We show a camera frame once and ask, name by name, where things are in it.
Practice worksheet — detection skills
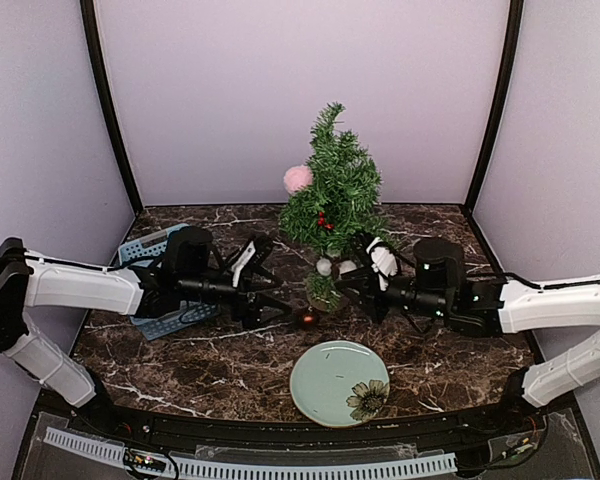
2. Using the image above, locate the black right frame post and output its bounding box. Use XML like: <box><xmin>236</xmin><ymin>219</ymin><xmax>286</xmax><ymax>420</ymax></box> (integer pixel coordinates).
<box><xmin>463</xmin><ymin>0</ymin><xmax>524</xmax><ymax>217</ymax></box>

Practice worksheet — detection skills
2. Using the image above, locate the blue plastic basket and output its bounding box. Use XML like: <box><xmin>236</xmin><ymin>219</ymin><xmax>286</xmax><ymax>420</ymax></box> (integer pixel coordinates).
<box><xmin>118</xmin><ymin>223</ymin><xmax>220</xmax><ymax>341</ymax></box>

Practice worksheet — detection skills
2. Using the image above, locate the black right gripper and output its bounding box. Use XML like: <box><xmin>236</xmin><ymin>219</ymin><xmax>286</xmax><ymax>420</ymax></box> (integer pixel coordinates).
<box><xmin>335</xmin><ymin>267</ymin><xmax>451</xmax><ymax>325</ymax></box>

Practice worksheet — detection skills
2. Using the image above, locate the black frame post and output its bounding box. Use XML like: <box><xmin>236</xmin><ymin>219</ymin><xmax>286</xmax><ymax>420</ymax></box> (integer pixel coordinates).
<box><xmin>79</xmin><ymin>0</ymin><xmax>144</xmax><ymax>216</ymax></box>
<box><xmin>463</xmin><ymin>0</ymin><xmax>524</xmax><ymax>217</ymax></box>

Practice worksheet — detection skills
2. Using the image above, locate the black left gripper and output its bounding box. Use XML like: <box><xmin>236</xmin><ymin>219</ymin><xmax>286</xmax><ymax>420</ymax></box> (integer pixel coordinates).
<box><xmin>179</xmin><ymin>267</ymin><xmax>292</xmax><ymax>329</ymax></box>

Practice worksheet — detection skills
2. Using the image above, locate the pink ornament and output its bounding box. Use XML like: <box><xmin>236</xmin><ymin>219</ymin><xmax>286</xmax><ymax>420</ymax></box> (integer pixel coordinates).
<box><xmin>283</xmin><ymin>165</ymin><xmax>313</xmax><ymax>195</ymax></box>

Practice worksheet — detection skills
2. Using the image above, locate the red berry sprig ornament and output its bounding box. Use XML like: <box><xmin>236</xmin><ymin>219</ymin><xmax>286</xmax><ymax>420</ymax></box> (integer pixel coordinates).
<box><xmin>317</xmin><ymin>212</ymin><xmax>334</xmax><ymax>231</ymax></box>

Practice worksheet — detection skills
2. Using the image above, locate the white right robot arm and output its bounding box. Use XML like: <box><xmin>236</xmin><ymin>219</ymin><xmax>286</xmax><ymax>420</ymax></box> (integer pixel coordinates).
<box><xmin>335</xmin><ymin>234</ymin><xmax>600</xmax><ymax>434</ymax></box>

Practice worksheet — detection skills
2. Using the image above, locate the white cable duct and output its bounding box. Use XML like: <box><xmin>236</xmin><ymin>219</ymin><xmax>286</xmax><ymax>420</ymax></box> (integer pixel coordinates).
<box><xmin>43</xmin><ymin>427</ymin><xmax>458</xmax><ymax>479</ymax></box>

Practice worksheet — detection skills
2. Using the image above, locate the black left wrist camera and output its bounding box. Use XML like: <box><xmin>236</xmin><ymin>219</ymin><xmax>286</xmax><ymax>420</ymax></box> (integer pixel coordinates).
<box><xmin>226</xmin><ymin>235</ymin><xmax>275</xmax><ymax>288</ymax></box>

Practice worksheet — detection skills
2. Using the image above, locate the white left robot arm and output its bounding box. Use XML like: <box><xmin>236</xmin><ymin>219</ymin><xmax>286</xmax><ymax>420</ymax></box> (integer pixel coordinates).
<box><xmin>0</xmin><ymin>226</ymin><xmax>292</xmax><ymax>436</ymax></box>

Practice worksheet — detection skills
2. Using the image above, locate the green flower plate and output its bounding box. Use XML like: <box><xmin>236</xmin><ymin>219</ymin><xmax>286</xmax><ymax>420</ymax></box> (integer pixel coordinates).
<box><xmin>289</xmin><ymin>340</ymin><xmax>390</xmax><ymax>428</ymax></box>

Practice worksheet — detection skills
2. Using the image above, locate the white cotton flower ornament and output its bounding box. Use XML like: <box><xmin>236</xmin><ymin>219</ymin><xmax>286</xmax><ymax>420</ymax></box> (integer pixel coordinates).
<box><xmin>316</xmin><ymin>258</ymin><xmax>357</xmax><ymax>276</ymax></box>

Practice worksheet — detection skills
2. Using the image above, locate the small green christmas tree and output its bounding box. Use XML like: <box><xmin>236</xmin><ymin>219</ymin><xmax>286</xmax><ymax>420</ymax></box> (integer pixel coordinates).
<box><xmin>279</xmin><ymin>102</ymin><xmax>389</xmax><ymax>312</ymax></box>

